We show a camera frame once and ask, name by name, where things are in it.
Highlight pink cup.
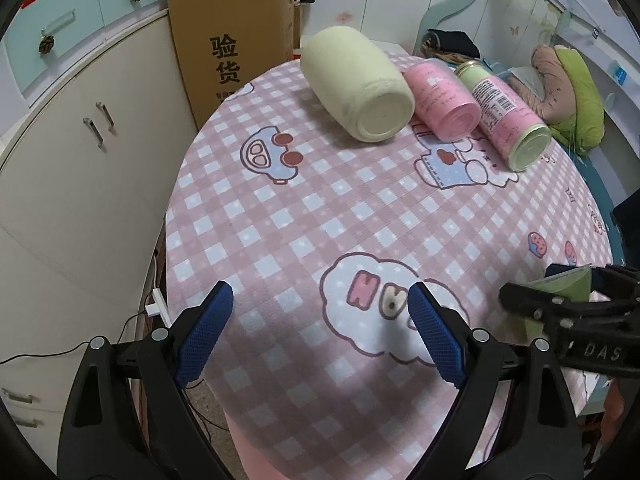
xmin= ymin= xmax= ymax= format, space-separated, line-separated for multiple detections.
xmin=402 ymin=58 xmax=482 ymax=142

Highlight brown cardboard box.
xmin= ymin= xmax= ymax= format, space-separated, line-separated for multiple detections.
xmin=167 ymin=0 xmax=294 ymax=127

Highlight white power adapter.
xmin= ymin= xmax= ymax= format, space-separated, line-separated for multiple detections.
xmin=144 ymin=288 xmax=172 ymax=328

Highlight green sleeved glass cup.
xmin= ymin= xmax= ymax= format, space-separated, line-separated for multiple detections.
xmin=524 ymin=266 xmax=593 ymax=342

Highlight cream curved cabinet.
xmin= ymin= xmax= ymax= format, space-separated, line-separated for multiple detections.
xmin=1 ymin=15 xmax=196 ymax=466

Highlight cream yellow cup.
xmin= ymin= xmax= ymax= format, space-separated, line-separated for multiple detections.
xmin=300 ymin=26 xmax=416 ymax=143

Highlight teal bunk bed frame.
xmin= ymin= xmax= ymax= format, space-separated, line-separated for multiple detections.
xmin=412 ymin=0 xmax=476 ymax=55

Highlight black cable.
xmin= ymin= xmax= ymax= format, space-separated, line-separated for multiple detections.
xmin=0 ymin=311 xmax=231 ymax=434

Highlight pink green bottle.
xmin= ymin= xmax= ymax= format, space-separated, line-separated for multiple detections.
xmin=454 ymin=61 xmax=551 ymax=172

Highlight dark folded clothes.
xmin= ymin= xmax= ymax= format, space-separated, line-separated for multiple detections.
xmin=422 ymin=28 xmax=480 ymax=58

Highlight pink checkered tablecloth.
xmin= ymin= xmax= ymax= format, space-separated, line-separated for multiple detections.
xmin=166 ymin=62 xmax=612 ymax=479

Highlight dark hanging garment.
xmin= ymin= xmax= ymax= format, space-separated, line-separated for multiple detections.
xmin=612 ymin=193 xmax=640 ymax=269

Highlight teal drawer unit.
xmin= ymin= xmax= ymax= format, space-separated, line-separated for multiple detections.
xmin=2 ymin=0 xmax=163 ymax=106

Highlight green and pink plush pillow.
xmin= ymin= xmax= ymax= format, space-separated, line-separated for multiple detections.
xmin=506 ymin=44 xmax=604 ymax=157

